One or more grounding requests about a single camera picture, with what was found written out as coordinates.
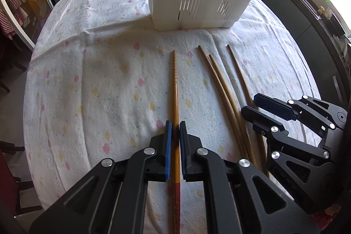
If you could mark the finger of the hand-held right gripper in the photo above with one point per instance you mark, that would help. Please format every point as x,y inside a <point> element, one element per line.
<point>260,120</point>
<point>274,105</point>

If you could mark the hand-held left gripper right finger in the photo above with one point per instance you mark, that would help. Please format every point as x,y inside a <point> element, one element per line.
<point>183,153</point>

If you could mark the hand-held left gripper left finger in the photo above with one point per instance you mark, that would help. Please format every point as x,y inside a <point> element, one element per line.
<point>168,151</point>

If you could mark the brown wooden chopstick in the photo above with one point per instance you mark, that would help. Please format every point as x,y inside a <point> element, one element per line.
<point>223,83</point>
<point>241,77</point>
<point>219,87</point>

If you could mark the orange chopstick with red end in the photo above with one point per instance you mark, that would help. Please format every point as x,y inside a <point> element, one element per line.
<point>175,91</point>

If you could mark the pink patterned clothing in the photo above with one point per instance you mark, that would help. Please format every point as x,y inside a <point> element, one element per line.
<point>326,219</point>

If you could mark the dark cabinets under counter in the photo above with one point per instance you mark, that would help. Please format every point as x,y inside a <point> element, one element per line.
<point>301,36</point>

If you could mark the white dish rack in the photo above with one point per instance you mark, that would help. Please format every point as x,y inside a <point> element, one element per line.
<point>347,44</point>

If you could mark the white flower-print tablecloth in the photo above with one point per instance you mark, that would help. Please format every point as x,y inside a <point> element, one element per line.
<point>96,86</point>

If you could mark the yellow soap dispenser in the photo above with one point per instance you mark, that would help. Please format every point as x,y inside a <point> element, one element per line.
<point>321,10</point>

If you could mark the dark wooden chair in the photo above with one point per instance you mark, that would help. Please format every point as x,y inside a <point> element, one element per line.
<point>11,184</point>

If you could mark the flower-print sliding glass door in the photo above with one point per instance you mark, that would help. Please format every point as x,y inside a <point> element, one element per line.
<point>27,9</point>

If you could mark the red checked apron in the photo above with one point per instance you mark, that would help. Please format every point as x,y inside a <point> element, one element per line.
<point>9,14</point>

